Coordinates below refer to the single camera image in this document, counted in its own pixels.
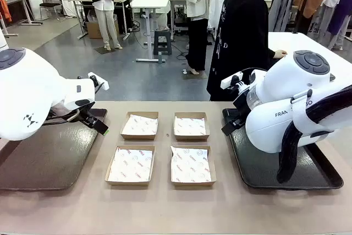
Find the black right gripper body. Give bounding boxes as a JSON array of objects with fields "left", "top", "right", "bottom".
[{"left": 232, "top": 97, "right": 250, "bottom": 122}]

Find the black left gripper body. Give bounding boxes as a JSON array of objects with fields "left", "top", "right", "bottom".
[{"left": 78, "top": 108, "right": 97, "bottom": 127}]

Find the brown cardboard food box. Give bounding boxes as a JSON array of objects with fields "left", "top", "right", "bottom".
[
  {"left": 119, "top": 111, "right": 160, "bottom": 141},
  {"left": 173, "top": 111, "right": 211, "bottom": 141},
  {"left": 169, "top": 145, "right": 217, "bottom": 187},
  {"left": 104, "top": 145, "right": 156, "bottom": 187}
]

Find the person's right forearm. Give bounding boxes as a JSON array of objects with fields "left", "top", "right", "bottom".
[{"left": 256, "top": 25, "right": 278, "bottom": 60}]

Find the dark grey plastic tray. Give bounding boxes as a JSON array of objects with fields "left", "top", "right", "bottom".
[{"left": 222, "top": 107, "right": 345, "bottom": 190}]

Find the dark brown plastic tray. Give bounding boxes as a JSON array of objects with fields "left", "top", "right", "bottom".
[{"left": 0, "top": 107, "right": 108, "bottom": 192}]

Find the white smiley print paper liner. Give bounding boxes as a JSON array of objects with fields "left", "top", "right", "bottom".
[
  {"left": 174, "top": 116, "right": 208, "bottom": 137},
  {"left": 108, "top": 147, "right": 154, "bottom": 183},
  {"left": 122, "top": 113, "right": 158, "bottom": 136},
  {"left": 170, "top": 146, "right": 213, "bottom": 184}
]

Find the dark floor mat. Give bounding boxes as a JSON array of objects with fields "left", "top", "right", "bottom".
[{"left": 93, "top": 44, "right": 123, "bottom": 54}]

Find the person in black clothes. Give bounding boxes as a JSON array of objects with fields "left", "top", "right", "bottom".
[{"left": 206, "top": 0, "right": 279, "bottom": 102}]

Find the brown cardboard carton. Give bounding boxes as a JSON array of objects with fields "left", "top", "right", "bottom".
[{"left": 87, "top": 21, "right": 120, "bottom": 39}]

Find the grey plastic step stool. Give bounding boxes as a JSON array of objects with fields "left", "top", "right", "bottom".
[{"left": 153, "top": 29, "right": 173, "bottom": 56}]

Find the mannequin with white jacket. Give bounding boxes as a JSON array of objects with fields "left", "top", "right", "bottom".
[{"left": 171, "top": 0, "right": 218, "bottom": 76}]

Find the grey and white hanging garment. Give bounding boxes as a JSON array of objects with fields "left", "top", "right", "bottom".
[{"left": 268, "top": 0, "right": 297, "bottom": 34}]

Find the white standing desk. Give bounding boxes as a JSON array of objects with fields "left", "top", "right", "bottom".
[{"left": 131, "top": 0, "right": 170, "bottom": 63}]

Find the orange hanging garment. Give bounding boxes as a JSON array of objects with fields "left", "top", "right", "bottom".
[{"left": 0, "top": 0, "right": 13, "bottom": 24}]

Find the purple hanging garment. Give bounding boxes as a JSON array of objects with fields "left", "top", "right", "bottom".
[{"left": 328, "top": 0, "right": 352, "bottom": 35}]

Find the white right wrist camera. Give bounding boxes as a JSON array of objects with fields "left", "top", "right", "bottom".
[{"left": 220, "top": 72, "right": 244, "bottom": 90}]

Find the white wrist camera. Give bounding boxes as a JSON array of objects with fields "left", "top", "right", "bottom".
[
  {"left": 220, "top": 72, "right": 244, "bottom": 90},
  {"left": 87, "top": 72, "right": 110, "bottom": 91}
]

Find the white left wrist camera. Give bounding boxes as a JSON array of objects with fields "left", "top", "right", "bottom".
[{"left": 87, "top": 72, "right": 110, "bottom": 91}]

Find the black cable sleeve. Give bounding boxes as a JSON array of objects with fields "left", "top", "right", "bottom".
[{"left": 276, "top": 84, "right": 352, "bottom": 184}]

